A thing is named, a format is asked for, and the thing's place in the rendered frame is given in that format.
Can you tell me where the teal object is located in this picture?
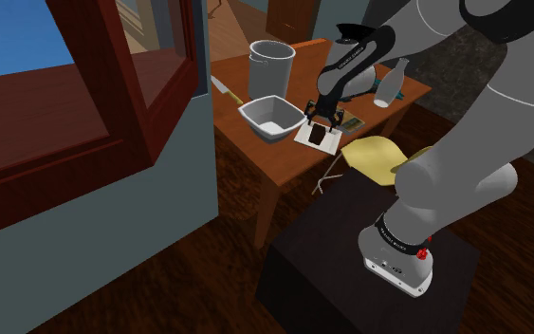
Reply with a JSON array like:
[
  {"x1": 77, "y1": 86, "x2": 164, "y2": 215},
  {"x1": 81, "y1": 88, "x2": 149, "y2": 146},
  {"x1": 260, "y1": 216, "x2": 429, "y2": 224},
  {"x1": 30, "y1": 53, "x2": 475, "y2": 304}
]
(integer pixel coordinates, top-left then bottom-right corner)
[{"x1": 371, "y1": 77, "x2": 408, "y2": 101}]

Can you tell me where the yellow chair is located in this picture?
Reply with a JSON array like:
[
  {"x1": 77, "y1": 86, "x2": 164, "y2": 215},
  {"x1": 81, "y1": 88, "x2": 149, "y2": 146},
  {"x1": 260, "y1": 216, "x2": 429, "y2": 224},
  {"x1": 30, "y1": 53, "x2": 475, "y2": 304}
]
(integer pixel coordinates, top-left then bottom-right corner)
[{"x1": 311, "y1": 135, "x2": 434, "y2": 195}]

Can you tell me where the white glass bottle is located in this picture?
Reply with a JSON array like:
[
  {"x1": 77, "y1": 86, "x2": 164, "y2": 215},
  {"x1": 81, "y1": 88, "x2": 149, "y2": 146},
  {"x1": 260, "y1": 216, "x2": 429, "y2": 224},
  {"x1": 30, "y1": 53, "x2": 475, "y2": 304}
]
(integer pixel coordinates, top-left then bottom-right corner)
[{"x1": 372, "y1": 57, "x2": 411, "y2": 109}]

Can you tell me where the brown wooden table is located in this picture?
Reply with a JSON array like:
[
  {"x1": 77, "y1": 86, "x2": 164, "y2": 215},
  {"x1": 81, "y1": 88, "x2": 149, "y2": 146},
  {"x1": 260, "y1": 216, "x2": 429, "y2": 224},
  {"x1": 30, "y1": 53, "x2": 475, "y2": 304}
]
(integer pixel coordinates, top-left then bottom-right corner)
[{"x1": 210, "y1": 38, "x2": 433, "y2": 251}]

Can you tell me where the grey square bowl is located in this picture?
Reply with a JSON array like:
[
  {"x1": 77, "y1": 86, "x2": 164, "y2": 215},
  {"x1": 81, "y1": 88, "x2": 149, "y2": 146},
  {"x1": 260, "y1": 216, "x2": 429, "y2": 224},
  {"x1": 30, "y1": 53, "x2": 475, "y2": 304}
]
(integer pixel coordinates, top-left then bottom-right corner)
[{"x1": 237, "y1": 94, "x2": 308, "y2": 144}]

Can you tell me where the dark red framed window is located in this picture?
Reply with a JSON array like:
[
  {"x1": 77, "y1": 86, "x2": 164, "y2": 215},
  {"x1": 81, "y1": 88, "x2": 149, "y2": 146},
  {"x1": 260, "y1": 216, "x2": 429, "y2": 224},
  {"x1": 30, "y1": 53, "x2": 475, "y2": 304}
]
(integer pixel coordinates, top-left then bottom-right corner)
[{"x1": 0, "y1": 0, "x2": 200, "y2": 243}]

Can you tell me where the dark robot stand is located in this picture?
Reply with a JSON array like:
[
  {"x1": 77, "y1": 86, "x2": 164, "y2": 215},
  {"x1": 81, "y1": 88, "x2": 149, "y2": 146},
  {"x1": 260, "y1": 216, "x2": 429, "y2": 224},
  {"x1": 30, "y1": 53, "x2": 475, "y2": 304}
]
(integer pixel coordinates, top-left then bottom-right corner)
[{"x1": 254, "y1": 167, "x2": 481, "y2": 334}]

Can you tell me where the olive book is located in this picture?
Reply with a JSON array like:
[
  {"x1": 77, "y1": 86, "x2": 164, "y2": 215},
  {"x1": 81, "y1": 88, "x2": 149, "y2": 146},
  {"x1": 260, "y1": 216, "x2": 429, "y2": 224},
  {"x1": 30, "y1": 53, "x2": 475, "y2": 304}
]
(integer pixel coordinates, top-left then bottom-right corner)
[{"x1": 338, "y1": 108, "x2": 367, "y2": 136}]

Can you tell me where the grey tall pot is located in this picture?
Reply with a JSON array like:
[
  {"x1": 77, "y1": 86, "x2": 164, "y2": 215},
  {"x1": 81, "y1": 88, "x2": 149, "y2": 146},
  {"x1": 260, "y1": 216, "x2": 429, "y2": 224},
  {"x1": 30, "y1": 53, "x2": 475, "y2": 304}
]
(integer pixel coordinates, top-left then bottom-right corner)
[{"x1": 248, "y1": 39, "x2": 297, "y2": 102}]

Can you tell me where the yellow-handled knife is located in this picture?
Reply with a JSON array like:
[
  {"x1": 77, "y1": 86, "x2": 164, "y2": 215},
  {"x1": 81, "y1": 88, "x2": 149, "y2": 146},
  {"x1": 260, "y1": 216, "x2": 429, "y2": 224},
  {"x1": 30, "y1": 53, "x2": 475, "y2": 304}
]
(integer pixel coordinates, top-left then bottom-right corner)
[{"x1": 210, "y1": 74, "x2": 245, "y2": 106}]

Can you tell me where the brown wooden door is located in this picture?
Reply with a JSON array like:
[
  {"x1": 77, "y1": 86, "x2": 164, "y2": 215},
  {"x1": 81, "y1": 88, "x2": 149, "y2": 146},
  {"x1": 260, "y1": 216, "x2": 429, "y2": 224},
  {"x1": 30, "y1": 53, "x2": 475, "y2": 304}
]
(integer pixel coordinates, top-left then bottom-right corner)
[{"x1": 265, "y1": 0, "x2": 322, "y2": 46}]

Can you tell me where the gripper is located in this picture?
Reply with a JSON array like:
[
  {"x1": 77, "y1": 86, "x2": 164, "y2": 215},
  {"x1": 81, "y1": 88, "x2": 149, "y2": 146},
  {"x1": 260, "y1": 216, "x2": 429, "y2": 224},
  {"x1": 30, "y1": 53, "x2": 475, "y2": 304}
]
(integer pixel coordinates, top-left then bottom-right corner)
[{"x1": 304, "y1": 93, "x2": 345, "y2": 135}]

